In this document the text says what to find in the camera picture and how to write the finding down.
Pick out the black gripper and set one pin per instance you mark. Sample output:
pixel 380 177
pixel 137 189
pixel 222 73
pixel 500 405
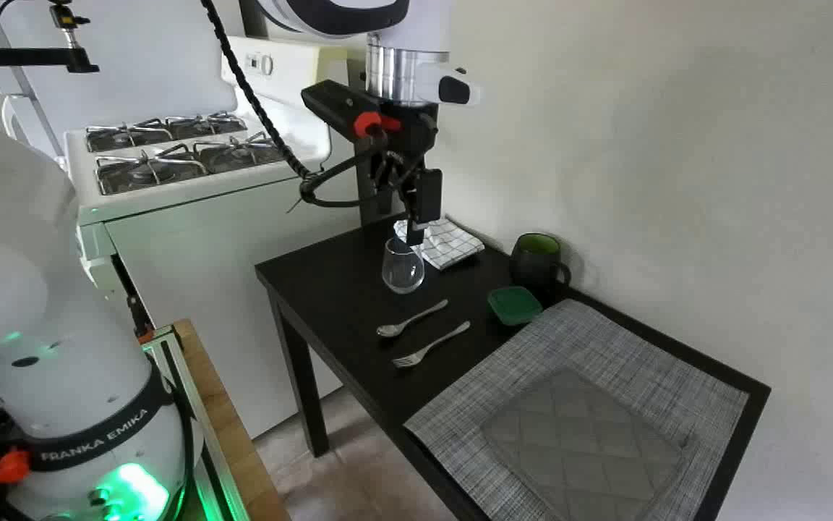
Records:
pixel 406 125

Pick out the silver metal spoon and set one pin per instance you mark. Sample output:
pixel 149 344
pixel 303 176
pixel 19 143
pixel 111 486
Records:
pixel 390 329

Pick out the white Franka Panda arm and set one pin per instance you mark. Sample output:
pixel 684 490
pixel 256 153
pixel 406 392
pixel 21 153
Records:
pixel 49 367

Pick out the clear glass cup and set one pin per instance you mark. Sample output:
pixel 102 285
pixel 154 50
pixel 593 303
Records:
pixel 403 272

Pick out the white checked dish towel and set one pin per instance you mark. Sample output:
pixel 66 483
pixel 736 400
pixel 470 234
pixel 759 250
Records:
pixel 448 247

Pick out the black table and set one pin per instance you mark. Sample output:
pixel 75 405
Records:
pixel 338 290

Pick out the dark bowl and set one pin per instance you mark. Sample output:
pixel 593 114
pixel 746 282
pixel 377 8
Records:
pixel 536 261

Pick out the grey woven placemat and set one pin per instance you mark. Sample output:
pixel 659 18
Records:
pixel 580 350

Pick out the white gas stove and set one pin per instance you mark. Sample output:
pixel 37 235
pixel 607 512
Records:
pixel 214 272

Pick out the black stove grate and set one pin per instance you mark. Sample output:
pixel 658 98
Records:
pixel 165 130
pixel 185 164

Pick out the grey quilted pot holder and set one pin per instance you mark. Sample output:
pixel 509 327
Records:
pixel 580 454

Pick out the wooden base board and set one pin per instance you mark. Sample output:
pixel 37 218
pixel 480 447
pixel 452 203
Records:
pixel 231 444

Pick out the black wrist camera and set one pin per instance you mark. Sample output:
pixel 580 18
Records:
pixel 334 102

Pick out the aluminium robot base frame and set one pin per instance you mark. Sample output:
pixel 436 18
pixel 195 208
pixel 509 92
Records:
pixel 170 363

